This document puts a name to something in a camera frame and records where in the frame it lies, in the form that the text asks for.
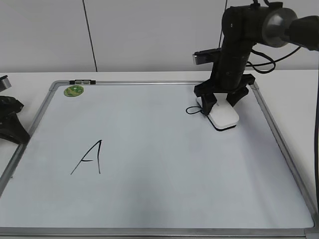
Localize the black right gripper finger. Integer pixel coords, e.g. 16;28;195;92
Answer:
201;93;217;116
226;87;249;107

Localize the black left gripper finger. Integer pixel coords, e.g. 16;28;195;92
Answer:
0;113;30;143

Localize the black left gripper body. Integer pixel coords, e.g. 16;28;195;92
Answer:
0;96;24;120

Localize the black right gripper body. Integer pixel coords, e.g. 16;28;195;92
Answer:
194;37;255;97

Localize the white board eraser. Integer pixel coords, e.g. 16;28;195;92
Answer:
203;93;239;131

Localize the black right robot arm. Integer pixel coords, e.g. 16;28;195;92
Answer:
193;0;319;116

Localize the round green magnet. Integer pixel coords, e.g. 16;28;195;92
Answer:
64;85;84;97

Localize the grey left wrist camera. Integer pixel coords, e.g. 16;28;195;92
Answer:
0;75;11;92

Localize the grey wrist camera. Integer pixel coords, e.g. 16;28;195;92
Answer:
0;75;11;92
192;48;221;65

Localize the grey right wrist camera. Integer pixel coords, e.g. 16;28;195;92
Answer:
192;48;221;65

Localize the black camera cable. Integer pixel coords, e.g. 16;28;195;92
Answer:
245;46;302;74

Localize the white board with grey frame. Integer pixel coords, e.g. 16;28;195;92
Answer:
0;81;319;238

